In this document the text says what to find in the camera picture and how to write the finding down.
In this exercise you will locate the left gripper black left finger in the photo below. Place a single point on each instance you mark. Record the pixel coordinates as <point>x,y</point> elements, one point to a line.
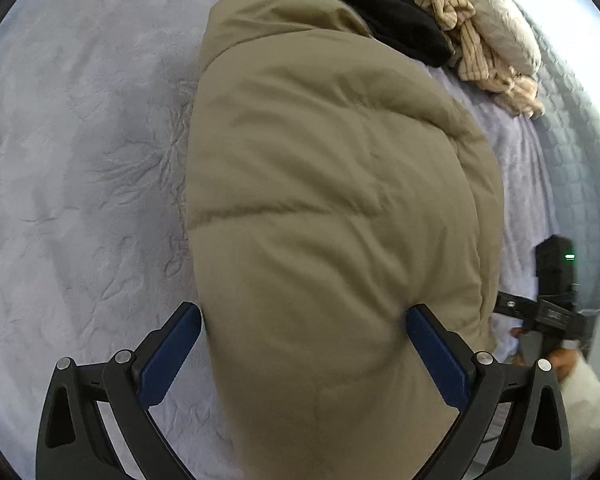
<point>73,442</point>

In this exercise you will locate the grey quilted headboard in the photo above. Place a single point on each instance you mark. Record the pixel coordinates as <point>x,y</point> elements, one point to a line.
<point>569,134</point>

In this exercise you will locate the lavender plush bed blanket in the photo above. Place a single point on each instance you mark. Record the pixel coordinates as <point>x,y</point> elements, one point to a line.
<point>96,100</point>

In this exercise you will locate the cream cable knit sweater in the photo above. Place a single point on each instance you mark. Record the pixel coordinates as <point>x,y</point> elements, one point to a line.
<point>505,30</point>

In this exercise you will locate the person's right hand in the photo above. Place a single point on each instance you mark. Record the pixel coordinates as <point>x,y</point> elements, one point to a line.
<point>563,360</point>

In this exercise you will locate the white fuzzy sleeve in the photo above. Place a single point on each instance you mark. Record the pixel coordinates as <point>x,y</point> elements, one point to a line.
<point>581,395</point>

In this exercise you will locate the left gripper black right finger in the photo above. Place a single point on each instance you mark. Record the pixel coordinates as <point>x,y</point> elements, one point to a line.
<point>534,442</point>

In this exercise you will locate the beige ribbed knit garment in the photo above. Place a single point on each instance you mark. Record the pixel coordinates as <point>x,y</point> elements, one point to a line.
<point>475,62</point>

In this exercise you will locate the tan puffer jacket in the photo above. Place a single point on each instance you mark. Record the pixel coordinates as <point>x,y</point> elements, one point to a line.
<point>332,183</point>

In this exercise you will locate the black tracker box on right gripper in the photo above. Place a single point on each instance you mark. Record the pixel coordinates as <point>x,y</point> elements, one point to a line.
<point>555,269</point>

